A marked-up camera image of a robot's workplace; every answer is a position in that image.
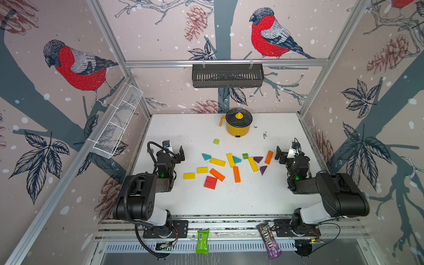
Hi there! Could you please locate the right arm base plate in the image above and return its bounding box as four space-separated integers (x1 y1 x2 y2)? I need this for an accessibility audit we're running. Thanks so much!
272 219 321 238

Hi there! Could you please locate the yellow pot with lid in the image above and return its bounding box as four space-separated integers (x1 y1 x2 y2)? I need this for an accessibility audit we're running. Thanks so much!
219 108 253 138

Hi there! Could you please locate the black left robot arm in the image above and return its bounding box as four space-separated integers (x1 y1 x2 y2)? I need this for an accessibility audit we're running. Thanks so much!
112 141 185 237

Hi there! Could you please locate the green snack packet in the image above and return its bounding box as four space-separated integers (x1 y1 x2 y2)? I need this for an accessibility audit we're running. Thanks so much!
195 230 210 255

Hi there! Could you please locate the long yellow rectangle block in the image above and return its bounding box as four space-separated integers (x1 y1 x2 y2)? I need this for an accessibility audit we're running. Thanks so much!
210 158 226 167

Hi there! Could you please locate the orange block far right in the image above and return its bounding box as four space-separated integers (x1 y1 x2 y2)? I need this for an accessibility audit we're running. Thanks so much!
265 151 273 165

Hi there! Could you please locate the yellow block right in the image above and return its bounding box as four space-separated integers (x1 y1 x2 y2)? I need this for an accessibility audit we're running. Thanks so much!
248 157 259 172

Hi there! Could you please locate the purple triangle block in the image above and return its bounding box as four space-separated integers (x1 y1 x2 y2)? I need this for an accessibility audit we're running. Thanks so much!
254 156 263 163
259 166 267 175

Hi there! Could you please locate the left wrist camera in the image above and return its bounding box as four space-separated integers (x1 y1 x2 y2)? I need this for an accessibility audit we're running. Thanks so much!
162 140 172 150

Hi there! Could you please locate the purple triangle block lower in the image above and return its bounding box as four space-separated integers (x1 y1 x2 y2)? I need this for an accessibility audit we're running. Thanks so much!
259 166 267 175

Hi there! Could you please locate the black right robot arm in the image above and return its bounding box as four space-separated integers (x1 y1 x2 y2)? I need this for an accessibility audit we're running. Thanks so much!
275 145 370 235

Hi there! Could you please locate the orange upright block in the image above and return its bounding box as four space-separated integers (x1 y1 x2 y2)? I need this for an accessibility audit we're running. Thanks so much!
233 167 241 183

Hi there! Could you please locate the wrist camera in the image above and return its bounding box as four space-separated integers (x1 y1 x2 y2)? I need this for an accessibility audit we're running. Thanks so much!
287 141 301 159
162 140 172 150

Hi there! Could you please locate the teal triangle block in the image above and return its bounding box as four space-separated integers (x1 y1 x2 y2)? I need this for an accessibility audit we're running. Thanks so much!
202 153 212 161
233 156 241 164

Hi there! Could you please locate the leftmost yellow block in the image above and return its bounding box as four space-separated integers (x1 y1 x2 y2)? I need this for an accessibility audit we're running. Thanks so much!
183 173 195 180

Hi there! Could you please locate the purple m&m candy packet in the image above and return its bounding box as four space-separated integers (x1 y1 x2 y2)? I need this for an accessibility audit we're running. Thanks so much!
256 222 282 259

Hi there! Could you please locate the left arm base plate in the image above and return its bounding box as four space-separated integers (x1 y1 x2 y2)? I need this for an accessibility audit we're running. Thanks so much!
142 220 189 239

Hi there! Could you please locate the black wire shelf basket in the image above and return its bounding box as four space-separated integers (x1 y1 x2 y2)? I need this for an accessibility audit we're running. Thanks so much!
192 64 265 88

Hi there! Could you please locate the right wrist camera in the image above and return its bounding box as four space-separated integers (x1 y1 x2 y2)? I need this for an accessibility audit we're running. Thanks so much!
287 141 301 159

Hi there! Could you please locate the purple triangle block upper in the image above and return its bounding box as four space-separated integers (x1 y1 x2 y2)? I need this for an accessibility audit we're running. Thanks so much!
254 156 263 163

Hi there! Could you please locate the orange slanted block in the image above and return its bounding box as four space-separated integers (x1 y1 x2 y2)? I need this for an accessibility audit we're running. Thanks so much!
210 169 225 182

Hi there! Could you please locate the small yellow block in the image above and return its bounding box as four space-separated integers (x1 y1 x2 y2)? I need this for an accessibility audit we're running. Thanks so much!
197 167 209 174

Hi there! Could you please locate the red square block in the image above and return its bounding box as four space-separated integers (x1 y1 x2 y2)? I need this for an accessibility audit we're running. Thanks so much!
204 176 218 190

